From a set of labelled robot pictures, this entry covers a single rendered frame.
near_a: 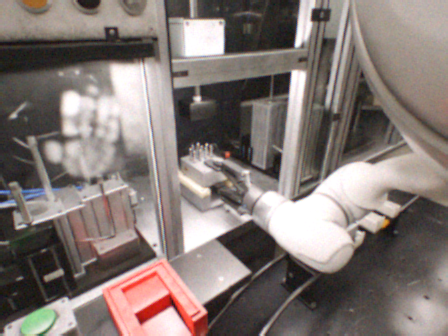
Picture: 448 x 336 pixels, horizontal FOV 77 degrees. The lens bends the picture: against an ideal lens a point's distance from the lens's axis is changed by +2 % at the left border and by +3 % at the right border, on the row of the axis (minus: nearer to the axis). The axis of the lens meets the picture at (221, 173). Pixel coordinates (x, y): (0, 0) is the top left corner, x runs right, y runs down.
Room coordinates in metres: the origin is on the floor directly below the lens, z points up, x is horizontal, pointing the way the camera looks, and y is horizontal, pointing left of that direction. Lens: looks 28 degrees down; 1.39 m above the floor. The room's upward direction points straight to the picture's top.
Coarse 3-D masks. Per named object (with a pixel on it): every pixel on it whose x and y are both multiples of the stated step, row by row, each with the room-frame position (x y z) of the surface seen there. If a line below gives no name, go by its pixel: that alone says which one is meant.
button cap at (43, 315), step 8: (40, 312) 0.25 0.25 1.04; (48, 312) 0.25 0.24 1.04; (24, 320) 0.24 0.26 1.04; (32, 320) 0.24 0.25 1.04; (40, 320) 0.24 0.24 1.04; (48, 320) 0.24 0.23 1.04; (24, 328) 0.23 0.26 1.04; (32, 328) 0.23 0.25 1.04; (40, 328) 0.23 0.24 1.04; (48, 328) 0.23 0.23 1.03
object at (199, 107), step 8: (192, 88) 0.78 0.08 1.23; (200, 88) 0.78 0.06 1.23; (200, 96) 0.77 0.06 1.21; (184, 104) 0.75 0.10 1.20; (192, 104) 0.73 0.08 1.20; (200, 104) 0.75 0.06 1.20; (208, 104) 0.76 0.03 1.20; (184, 112) 0.75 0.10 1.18; (192, 112) 0.73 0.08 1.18; (200, 112) 0.75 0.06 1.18; (208, 112) 0.76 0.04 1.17; (192, 120) 0.73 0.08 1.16
